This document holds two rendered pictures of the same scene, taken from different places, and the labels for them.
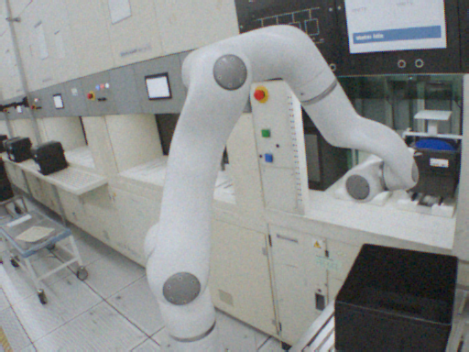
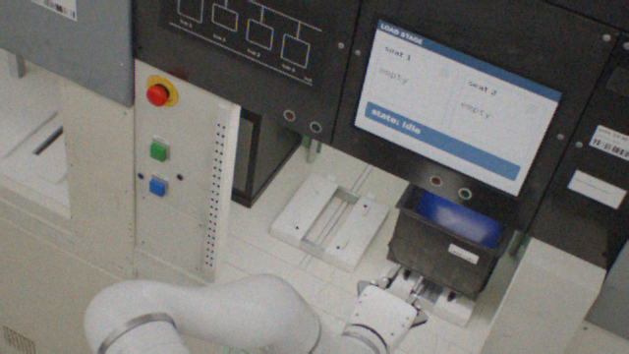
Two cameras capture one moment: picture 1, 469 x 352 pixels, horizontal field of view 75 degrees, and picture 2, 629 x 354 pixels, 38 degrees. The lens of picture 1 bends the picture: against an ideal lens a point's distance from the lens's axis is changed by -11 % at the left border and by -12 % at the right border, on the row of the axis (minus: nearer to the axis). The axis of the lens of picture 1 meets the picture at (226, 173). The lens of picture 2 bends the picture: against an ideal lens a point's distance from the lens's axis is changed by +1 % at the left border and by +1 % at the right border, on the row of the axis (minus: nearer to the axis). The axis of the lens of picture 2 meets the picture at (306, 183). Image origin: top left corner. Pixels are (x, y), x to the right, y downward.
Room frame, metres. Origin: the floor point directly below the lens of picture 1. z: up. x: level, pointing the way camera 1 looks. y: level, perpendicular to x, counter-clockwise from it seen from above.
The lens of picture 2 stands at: (0.05, 0.14, 2.46)
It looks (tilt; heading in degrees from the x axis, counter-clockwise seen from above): 46 degrees down; 333
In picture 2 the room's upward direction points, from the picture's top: 11 degrees clockwise
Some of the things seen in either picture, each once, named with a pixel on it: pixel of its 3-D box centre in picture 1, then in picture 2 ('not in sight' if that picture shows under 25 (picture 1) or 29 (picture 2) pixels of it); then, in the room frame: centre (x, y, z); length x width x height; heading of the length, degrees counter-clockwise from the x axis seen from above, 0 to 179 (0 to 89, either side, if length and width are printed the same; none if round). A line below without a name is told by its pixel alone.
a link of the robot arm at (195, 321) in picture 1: (177, 275); not in sight; (0.65, 0.15, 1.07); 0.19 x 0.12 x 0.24; 13
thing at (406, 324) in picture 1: (398, 302); not in sight; (0.65, -0.39, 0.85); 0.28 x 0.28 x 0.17; 52
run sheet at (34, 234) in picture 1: (34, 233); not in sight; (2.35, 1.63, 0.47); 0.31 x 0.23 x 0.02; 65
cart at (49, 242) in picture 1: (39, 248); not in sight; (2.50, 1.73, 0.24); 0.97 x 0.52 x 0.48; 46
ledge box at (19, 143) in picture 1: (19, 149); not in sight; (3.86, 2.45, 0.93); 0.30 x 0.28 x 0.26; 46
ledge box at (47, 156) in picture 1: (48, 157); not in sight; (2.99, 1.63, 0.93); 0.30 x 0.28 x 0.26; 41
